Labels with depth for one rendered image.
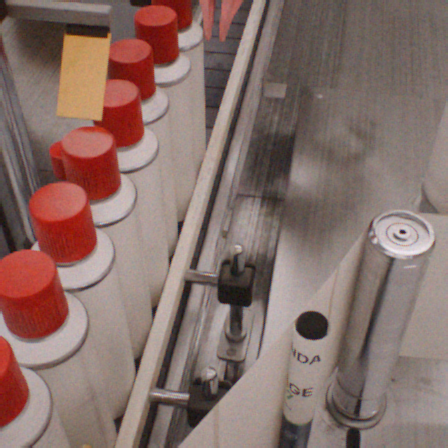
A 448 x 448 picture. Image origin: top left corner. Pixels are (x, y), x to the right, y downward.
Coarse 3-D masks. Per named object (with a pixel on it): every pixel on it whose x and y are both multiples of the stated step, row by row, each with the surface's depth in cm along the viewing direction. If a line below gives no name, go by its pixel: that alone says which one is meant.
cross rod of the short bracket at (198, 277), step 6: (186, 270) 56; (192, 270) 56; (198, 270) 56; (186, 276) 56; (192, 276) 56; (198, 276) 56; (204, 276) 56; (210, 276) 56; (216, 276) 56; (186, 282) 56; (192, 282) 56; (198, 282) 56; (204, 282) 56; (210, 282) 56; (216, 282) 56
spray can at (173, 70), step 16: (144, 16) 51; (160, 16) 51; (176, 16) 51; (144, 32) 50; (160, 32) 50; (176, 32) 51; (160, 48) 51; (176, 48) 52; (160, 64) 52; (176, 64) 53; (160, 80) 52; (176, 80) 53; (176, 96) 54; (192, 96) 56; (176, 112) 55; (192, 112) 57; (176, 128) 56; (192, 128) 58; (176, 144) 57; (192, 144) 59; (176, 160) 58; (192, 160) 60; (176, 176) 60; (192, 176) 61; (176, 192) 61; (192, 192) 63; (176, 208) 62
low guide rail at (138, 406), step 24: (264, 0) 90; (240, 48) 79; (240, 72) 76; (216, 120) 70; (216, 144) 67; (216, 168) 66; (192, 216) 60; (192, 240) 58; (168, 288) 54; (168, 312) 53; (168, 336) 53; (144, 360) 50; (144, 384) 48; (144, 408) 47; (120, 432) 46
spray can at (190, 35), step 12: (156, 0) 54; (168, 0) 54; (180, 0) 54; (180, 12) 55; (180, 24) 56; (192, 24) 57; (180, 36) 56; (192, 36) 57; (180, 48) 56; (192, 48) 57; (192, 60) 57; (192, 72) 58; (192, 84) 59; (204, 96) 62; (204, 108) 63; (204, 120) 64; (204, 132) 65; (204, 144) 66; (204, 156) 67
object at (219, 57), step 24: (216, 0) 95; (216, 24) 90; (240, 24) 90; (216, 48) 86; (216, 72) 82; (216, 96) 79; (240, 96) 79; (216, 192) 71; (192, 264) 61; (168, 360) 54; (144, 432) 49
